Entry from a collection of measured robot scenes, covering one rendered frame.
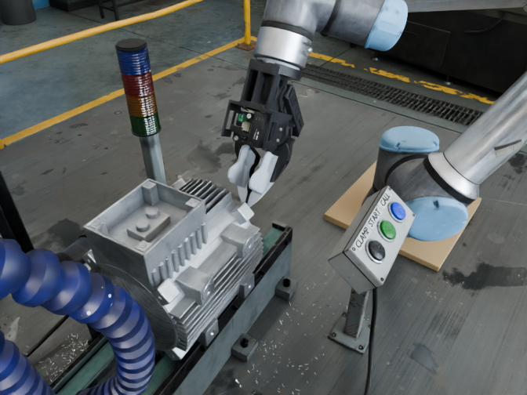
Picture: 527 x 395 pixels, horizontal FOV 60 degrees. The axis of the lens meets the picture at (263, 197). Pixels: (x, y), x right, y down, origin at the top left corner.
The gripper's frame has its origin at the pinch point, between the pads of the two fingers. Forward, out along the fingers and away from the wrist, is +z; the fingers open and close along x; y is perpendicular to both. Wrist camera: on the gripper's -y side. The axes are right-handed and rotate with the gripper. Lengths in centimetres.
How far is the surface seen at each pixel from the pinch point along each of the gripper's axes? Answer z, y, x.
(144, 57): -17.1, -8.2, -33.1
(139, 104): -8.0, -10.7, -34.1
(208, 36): -65, -331, -245
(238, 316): 21.3, -4.6, 1.2
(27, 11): -45, -273, -435
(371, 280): 5.0, 0.2, 21.1
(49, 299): -5, 50, 16
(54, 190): 21, -22, -66
